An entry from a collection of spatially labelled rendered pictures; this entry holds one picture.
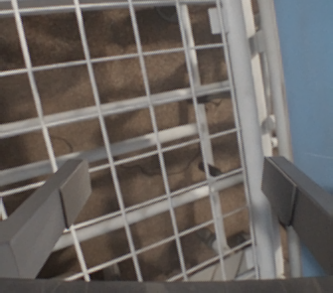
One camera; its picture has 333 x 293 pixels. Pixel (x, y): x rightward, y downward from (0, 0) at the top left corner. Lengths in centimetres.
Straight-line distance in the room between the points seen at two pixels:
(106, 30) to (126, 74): 16
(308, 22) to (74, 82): 67
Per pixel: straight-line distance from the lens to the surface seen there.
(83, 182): 16
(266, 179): 17
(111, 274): 88
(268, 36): 45
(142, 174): 88
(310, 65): 41
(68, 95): 82
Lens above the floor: 82
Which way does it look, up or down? 69 degrees down
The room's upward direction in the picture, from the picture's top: 100 degrees clockwise
